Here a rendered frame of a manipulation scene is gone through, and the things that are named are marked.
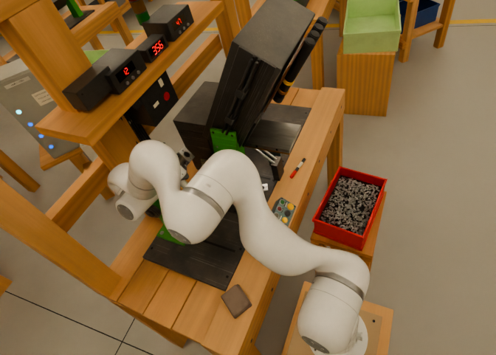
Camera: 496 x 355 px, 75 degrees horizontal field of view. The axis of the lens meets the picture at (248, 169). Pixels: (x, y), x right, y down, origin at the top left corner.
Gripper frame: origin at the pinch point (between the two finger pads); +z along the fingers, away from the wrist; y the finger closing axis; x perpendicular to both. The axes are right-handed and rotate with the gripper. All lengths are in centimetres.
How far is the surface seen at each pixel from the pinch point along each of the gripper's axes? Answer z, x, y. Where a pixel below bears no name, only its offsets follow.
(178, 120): 21.9, 8.9, 13.9
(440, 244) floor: 95, -3, -152
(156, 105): 6.6, -3.9, 20.8
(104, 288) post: -36, 49, -14
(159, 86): 10.7, -8.2, 25.0
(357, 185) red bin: 41, -22, -63
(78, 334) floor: -31, 169, -28
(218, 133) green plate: 15.6, -7.6, -2.8
